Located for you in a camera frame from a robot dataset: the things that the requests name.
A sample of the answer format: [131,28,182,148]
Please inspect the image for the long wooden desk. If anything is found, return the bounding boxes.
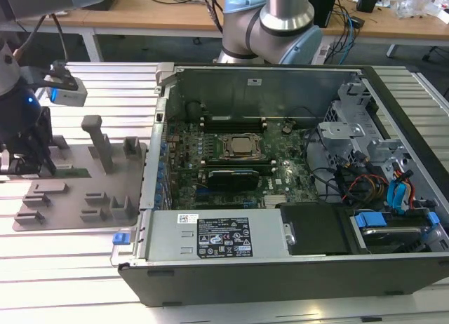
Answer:
[83,0,449,58]

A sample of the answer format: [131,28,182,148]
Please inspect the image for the grey case latch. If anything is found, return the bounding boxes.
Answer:
[155,62,176,87]

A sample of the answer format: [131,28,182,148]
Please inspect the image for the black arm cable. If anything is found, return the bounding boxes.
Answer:
[13,13,69,67]

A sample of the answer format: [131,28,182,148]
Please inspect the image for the grey parts rack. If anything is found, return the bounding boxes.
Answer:
[12,115,148,233]

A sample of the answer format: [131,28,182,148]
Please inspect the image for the metal CPU socket cover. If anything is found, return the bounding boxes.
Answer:
[220,133,264,160]

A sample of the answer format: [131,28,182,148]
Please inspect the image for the white power strip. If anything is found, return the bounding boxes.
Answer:
[314,43,333,64]

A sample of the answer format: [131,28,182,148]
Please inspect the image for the silver drive cage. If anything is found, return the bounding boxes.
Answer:
[317,80,417,184]

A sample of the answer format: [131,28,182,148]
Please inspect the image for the clear plastic bags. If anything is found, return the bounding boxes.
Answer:
[392,0,441,20]

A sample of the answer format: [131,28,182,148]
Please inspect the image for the silver power supply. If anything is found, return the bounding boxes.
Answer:
[135,208,293,261]

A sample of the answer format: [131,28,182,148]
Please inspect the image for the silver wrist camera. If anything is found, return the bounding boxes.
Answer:
[43,60,88,108]

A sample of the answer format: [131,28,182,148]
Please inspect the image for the silver chipset heatsink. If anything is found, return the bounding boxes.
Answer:
[263,194,286,208]

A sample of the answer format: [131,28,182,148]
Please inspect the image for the black graphics card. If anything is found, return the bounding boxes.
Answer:
[206,168,260,192]

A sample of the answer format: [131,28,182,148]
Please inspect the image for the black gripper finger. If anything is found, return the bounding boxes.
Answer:
[6,136,40,175]
[37,106,58,177]

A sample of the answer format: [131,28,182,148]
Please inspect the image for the black RAM slot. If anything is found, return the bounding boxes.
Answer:
[202,156,273,162]
[203,119,266,126]
[202,160,274,166]
[203,123,266,130]
[203,128,267,134]
[203,115,265,121]

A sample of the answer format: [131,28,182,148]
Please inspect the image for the tall black box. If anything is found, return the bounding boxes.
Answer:
[310,0,340,29]

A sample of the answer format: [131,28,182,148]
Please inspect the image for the black cable bundle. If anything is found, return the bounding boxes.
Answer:
[303,127,357,205]

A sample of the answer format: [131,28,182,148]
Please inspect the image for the small black container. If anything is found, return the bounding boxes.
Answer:
[356,0,380,13]

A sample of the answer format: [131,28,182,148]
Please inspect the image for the black rating label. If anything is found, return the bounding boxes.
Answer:
[198,217,250,258]

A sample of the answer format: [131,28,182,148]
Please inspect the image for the black open PC case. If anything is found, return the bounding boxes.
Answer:
[111,61,449,308]

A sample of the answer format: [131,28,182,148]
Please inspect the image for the green motherboard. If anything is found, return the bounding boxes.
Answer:
[164,119,322,211]

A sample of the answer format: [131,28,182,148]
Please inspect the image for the hard disk in blue carrier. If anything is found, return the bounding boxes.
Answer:
[352,210,441,255]

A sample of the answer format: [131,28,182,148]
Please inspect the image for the black plastic cover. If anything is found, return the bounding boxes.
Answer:
[279,203,356,257]

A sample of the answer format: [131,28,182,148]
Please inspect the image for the coloured power wire bundle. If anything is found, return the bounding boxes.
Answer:
[342,173,390,203]

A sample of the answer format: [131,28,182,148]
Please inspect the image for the silver CPU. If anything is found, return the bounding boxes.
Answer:
[229,136,257,154]

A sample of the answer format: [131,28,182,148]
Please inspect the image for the blue data cable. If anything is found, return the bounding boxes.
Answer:
[385,176,417,216]

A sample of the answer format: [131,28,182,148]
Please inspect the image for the short wooden desk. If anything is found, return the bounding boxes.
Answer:
[0,8,102,62]

